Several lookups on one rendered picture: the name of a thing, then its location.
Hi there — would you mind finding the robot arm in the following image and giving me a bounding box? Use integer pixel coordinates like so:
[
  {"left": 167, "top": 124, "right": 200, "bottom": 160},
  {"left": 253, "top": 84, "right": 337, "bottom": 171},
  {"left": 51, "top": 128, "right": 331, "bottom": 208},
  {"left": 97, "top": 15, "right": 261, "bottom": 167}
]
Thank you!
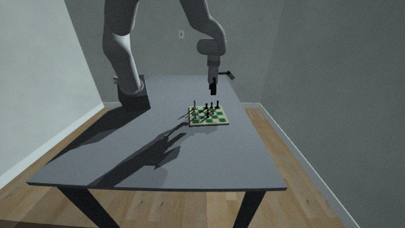
[{"left": 103, "top": 0, "right": 227, "bottom": 95}]

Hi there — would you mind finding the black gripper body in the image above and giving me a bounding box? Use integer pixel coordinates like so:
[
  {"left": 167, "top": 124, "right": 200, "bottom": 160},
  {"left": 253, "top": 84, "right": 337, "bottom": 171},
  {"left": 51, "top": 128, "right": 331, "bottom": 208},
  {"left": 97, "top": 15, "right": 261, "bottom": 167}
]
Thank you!
[{"left": 207, "top": 65, "right": 220, "bottom": 85}]

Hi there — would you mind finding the green and cream chessboard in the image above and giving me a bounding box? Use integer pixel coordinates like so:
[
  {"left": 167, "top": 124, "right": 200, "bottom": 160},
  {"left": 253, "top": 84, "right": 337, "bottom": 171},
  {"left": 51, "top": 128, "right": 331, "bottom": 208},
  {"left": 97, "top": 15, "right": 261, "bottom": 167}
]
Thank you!
[{"left": 189, "top": 105, "right": 229, "bottom": 126}]

